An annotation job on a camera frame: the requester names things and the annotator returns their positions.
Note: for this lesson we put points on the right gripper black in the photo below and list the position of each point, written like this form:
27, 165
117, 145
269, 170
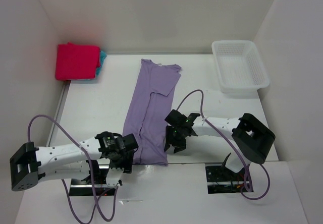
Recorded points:
179, 145

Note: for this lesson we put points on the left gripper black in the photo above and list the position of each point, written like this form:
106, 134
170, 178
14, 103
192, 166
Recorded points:
127, 164

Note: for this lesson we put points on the lavender t shirt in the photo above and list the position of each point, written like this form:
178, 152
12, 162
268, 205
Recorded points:
150, 104

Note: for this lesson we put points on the cyan t shirt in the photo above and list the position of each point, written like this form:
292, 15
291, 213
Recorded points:
102, 57

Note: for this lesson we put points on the magenta t shirt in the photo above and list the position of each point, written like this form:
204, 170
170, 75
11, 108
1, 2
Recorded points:
76, 62

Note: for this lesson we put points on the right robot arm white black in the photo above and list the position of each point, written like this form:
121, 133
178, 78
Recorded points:
250, 138

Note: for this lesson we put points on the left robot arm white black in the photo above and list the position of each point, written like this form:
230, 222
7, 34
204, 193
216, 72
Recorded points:
99, 161

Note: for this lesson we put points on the white plastic basket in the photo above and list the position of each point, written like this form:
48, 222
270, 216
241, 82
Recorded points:
240, 67

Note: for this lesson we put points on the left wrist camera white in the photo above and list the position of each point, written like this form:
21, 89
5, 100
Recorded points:
113, 178

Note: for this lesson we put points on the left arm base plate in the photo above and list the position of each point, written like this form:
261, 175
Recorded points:
84, 188

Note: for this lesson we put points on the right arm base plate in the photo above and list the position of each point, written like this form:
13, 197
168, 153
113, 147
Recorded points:
221, 180

